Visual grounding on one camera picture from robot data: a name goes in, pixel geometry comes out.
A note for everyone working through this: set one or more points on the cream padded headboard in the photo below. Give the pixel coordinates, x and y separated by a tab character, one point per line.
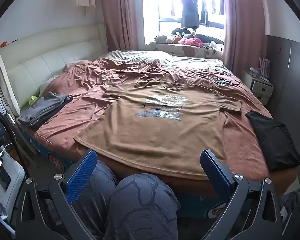
40	62

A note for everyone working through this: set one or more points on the pink plush toy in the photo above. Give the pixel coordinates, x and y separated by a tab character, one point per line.
190	41

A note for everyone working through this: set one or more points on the person's knees in grey trousers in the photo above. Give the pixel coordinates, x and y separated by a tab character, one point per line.
145	205

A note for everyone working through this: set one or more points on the grey folded clothes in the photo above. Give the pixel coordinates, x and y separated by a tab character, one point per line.
42	107

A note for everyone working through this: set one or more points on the green packet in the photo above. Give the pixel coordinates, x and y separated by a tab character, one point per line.
33	100

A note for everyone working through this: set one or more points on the white pillow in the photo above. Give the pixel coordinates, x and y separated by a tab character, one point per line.
46	86

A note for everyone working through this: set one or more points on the pink rack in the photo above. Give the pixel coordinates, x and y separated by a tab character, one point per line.
263	67

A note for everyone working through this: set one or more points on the black clothes hanger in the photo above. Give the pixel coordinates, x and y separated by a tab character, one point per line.
218	82
227	83

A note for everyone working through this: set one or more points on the tan printed T-shirt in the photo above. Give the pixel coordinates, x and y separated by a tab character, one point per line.
152	135

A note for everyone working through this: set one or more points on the orange wall sticker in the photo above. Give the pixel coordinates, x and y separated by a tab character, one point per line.
3	44

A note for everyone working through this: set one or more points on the white nightstand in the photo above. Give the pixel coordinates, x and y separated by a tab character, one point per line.
258	90

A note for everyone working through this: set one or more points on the beige plush toy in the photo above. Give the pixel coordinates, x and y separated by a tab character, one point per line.
162	38

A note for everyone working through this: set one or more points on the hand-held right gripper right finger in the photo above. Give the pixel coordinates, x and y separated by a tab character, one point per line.
215	172

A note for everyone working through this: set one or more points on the hanging dark garment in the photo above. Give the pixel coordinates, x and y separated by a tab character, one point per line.
204	10

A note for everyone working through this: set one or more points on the black cushion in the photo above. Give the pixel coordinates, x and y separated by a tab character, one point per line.
210	38

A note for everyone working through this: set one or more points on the person's left leg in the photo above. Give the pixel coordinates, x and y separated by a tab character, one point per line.
97	195

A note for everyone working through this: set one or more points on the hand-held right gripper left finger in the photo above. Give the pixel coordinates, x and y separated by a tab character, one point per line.
81	177

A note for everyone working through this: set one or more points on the black and white plush toy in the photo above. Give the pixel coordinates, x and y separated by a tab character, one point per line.
212	45

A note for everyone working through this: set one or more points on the brown blanket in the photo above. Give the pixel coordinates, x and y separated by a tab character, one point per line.
90	110

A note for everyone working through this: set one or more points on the hanging dark jacket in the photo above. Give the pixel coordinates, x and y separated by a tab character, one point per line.
190	7

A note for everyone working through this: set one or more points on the dark grey wardrobe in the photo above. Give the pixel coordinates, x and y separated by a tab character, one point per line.
287	80

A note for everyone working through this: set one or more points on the cartoon printed mattress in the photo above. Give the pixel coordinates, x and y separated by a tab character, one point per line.
52	158

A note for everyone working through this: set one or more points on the printed window seat cushion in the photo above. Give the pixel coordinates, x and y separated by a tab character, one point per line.
165	50

